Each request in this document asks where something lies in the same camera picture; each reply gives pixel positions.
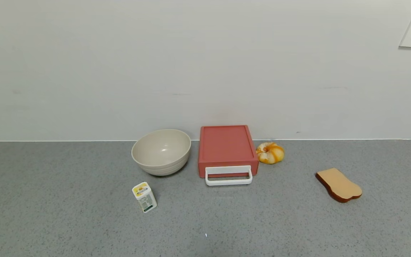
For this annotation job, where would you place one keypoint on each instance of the orange white bread roll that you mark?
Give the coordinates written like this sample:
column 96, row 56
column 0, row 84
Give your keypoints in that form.
column 269, row 153

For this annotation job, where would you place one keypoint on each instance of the red drawer box housing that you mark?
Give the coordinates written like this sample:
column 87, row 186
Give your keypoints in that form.
column 227, row 146

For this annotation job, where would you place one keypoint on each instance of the brown-crust toast slice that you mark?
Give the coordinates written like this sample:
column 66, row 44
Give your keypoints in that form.
column 339, row 185

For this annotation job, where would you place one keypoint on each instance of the small white yellow-label bottle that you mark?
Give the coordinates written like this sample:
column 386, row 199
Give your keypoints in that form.
column 144, row 198

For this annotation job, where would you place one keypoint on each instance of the beige ribbed bowl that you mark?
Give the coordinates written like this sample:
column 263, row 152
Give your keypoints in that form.
column 161, row 151

